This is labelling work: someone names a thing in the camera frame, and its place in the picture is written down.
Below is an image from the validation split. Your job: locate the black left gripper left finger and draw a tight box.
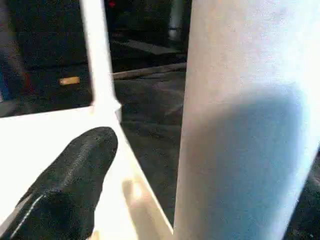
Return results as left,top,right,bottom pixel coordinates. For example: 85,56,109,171
0,126,119,240

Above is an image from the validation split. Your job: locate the white plastic table leg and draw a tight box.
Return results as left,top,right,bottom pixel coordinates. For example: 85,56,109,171
79,0,122,115
172,0,320,240

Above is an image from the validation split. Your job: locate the small tan tag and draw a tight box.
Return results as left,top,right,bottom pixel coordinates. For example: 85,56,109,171
58,76,81,86

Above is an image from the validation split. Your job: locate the white plastic table top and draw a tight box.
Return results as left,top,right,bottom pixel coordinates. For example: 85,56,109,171
0,104,177,240

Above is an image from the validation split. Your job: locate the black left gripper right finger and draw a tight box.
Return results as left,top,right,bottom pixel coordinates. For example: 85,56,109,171
295,165,320,240

